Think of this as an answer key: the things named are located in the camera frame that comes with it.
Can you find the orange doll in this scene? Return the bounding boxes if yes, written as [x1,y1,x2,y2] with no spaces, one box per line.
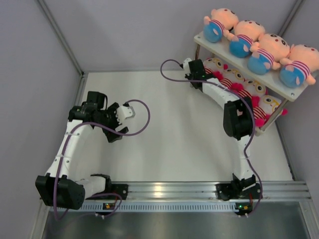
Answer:
[225,20,266,58]
[280,44,319,88]

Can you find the white two-tier shelf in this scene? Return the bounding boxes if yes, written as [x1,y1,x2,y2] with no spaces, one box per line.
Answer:
[189,33,312,137]

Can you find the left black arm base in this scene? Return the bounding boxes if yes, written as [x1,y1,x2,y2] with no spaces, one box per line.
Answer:
[88,184,129,200]

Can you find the aluminium front rail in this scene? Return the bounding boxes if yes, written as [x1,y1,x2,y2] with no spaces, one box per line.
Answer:
[39,181,312,200]

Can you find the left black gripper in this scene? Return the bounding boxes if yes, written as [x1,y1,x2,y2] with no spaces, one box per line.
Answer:
[95,103,128,142]

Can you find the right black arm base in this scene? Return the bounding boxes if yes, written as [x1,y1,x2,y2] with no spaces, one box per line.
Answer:
[216,183,261,201]

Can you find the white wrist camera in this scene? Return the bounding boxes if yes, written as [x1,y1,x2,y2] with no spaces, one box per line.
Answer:
[116,106,135,123]
[180,58,192,72]

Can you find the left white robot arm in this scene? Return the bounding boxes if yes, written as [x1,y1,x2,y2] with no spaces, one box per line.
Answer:
[35,91,135,210]

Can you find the white doll glasses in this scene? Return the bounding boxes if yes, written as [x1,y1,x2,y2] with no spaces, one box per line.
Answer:
[253,95,282,127]

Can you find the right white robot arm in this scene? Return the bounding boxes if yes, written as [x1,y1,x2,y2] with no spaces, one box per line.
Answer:
[180,58,256,198]

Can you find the white slotted cable duct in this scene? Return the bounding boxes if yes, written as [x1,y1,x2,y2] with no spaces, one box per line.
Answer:
[80,202,250,213]

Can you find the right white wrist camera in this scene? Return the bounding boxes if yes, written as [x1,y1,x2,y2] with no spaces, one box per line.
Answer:
[180,58,192,72]

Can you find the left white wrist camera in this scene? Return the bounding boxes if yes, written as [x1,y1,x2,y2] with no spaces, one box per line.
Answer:
[116,106,135,123]

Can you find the orange doll table back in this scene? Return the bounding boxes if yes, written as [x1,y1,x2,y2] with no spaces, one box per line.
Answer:
[203,8,239,43]

